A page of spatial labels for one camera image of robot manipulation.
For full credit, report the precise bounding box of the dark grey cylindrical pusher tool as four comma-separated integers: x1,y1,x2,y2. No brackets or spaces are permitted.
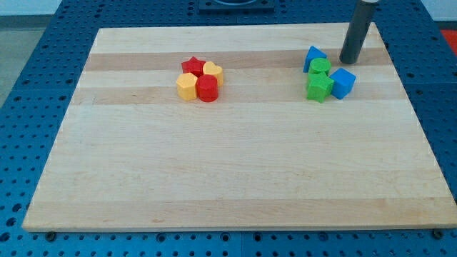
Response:
339,0,378,64

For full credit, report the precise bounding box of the blue cube block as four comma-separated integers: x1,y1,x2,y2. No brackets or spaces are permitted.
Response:
329,68,356,99

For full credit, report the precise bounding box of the wooden board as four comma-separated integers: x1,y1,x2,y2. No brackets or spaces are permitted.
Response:
23,23,456,232

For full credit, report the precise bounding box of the blue triangular block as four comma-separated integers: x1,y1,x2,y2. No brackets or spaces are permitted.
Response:
303,46,327,73

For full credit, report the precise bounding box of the green cylinder block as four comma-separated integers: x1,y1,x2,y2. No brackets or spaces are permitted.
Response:
308,58,331,75

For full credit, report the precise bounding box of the green star block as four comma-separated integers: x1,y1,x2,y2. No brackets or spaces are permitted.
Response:
306,72,334,103

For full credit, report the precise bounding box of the yellow heart block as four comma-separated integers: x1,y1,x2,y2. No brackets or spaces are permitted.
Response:
203,61,224,87

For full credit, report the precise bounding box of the red cylinder block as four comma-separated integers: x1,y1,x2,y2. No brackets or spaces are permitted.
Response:
196,74,219,102

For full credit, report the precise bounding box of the red star block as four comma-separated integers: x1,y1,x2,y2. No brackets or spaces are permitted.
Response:
181,56,206,77

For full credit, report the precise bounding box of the yellow pentagon block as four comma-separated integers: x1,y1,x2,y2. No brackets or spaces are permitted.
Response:
176,73,198,101

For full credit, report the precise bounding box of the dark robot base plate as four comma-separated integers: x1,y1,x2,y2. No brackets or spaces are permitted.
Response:
198,0,275,14

